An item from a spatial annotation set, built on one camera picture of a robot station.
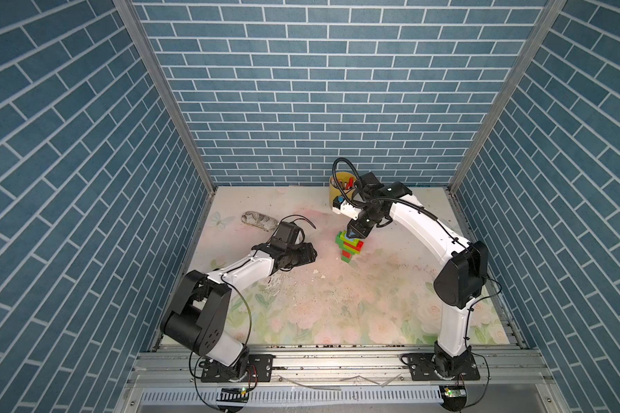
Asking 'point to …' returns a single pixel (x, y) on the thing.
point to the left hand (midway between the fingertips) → (317, 256)
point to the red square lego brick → (346, 254)
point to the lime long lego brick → (344, 238)
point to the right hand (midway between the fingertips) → (355, 232)
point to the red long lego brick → (358, 247)
